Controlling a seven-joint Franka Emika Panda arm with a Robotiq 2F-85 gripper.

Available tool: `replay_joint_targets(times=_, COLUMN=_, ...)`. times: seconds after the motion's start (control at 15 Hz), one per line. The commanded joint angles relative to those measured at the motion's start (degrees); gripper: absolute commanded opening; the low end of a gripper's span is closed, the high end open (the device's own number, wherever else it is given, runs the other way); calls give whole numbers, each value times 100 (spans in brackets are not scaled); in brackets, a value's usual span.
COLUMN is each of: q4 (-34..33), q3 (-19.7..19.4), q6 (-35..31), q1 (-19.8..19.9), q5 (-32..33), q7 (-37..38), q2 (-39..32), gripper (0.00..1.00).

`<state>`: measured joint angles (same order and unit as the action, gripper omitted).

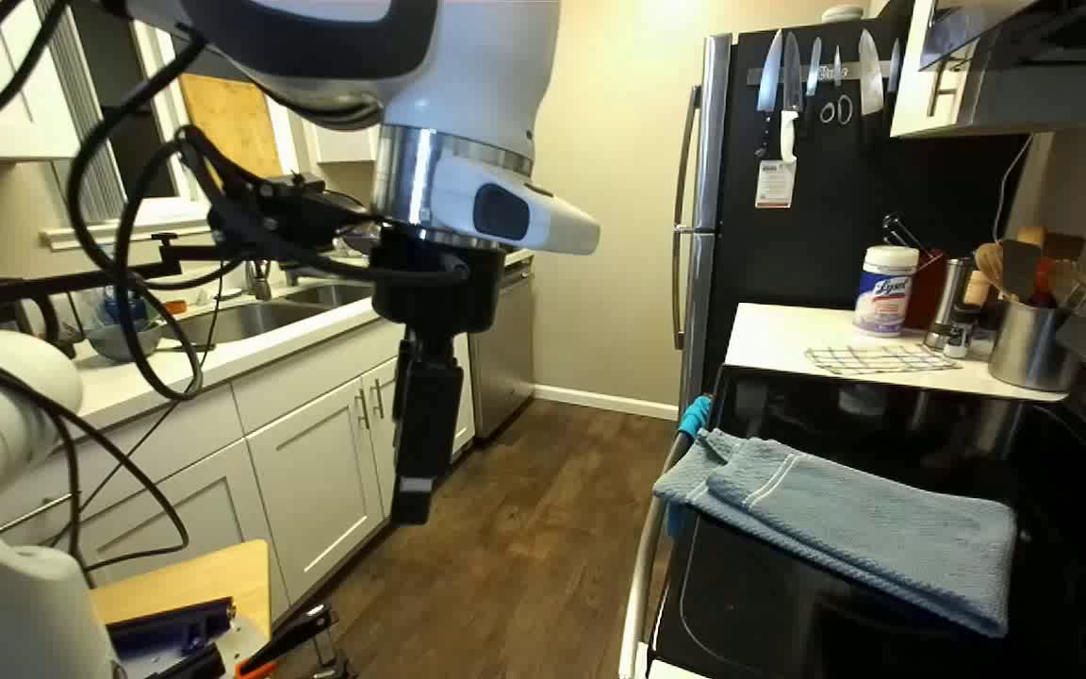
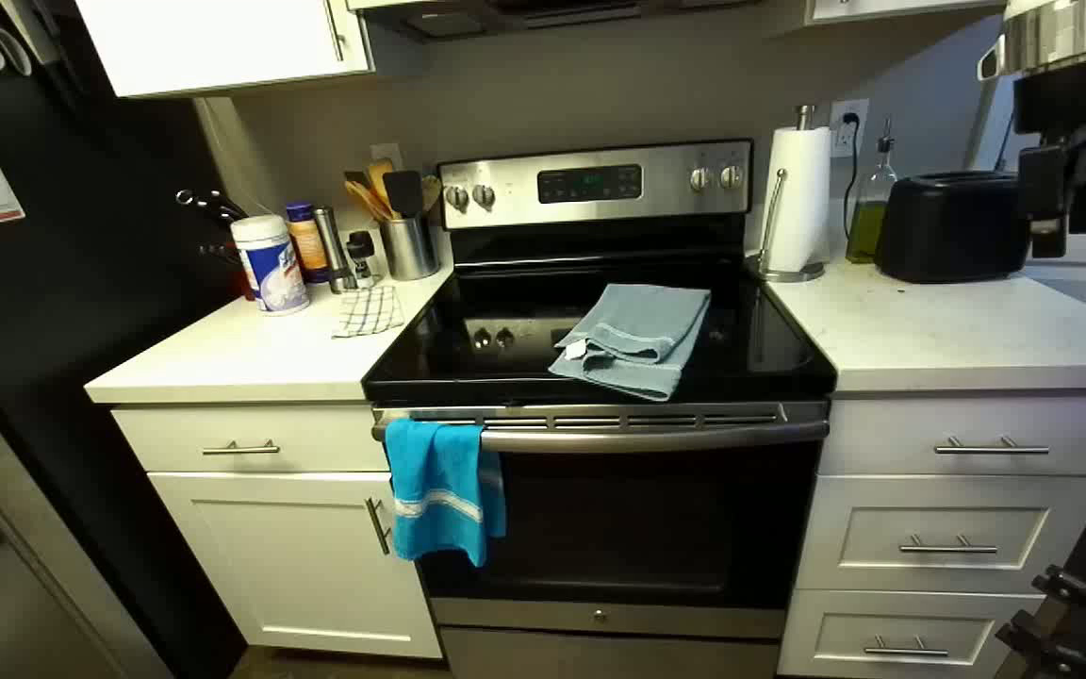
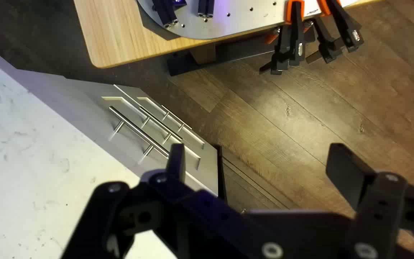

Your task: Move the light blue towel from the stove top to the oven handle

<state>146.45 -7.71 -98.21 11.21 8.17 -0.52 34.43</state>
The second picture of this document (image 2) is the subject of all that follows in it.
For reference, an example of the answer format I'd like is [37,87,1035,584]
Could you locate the light blue towel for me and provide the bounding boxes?
[550,283,713,403]

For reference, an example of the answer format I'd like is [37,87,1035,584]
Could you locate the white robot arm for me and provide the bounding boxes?
[973,0,1086,258]

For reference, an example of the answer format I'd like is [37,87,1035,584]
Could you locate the stainless steel electric stove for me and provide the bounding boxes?
[361,140,835,679]

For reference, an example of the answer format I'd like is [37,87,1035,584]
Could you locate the bright blue striped towel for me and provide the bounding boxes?
[384,419,511,570]

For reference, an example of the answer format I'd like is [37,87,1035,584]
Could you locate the paper towel roll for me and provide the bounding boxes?
[761,107,835,280]

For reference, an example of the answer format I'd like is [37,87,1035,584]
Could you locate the metal utensil crock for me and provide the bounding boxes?
[384,217,432,280]

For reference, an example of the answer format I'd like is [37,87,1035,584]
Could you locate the white trivet mat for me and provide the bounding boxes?
[331,283,404,341]

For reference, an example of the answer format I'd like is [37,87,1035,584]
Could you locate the orange spice bottle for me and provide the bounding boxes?
[287,205,330,280]

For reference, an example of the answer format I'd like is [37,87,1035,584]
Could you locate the disinfecting wipes canister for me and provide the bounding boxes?
[232,217,308,314]

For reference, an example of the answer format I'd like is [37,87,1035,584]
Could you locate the white left base cabinet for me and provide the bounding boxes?
[114,403,440,661]

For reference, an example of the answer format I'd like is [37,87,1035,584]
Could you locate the olive oil bottle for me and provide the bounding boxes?
[844,136,899,266]

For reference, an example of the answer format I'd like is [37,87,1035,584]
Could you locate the white right drawer cabinet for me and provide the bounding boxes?
[781,392,1086,679]

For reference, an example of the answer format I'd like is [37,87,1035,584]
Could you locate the black toaster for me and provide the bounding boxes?
[874,172,1030,283]

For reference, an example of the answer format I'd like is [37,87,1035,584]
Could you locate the black refrigerator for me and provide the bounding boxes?
[0,0,245,679]

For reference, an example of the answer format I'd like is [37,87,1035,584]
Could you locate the white upper cabinet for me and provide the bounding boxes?
[77,0,374,97]

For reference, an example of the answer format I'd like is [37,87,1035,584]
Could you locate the oven door handle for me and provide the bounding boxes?
[370,410,835,458]

